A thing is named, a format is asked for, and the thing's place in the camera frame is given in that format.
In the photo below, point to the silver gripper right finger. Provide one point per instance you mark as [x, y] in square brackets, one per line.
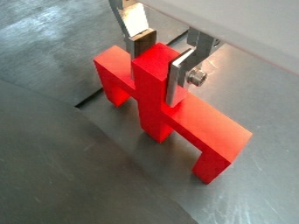
[184, 68]

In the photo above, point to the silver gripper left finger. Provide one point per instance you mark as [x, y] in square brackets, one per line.
[139, 35]

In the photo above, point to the red cross-shaped block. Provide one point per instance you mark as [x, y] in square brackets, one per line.
[140, 78]

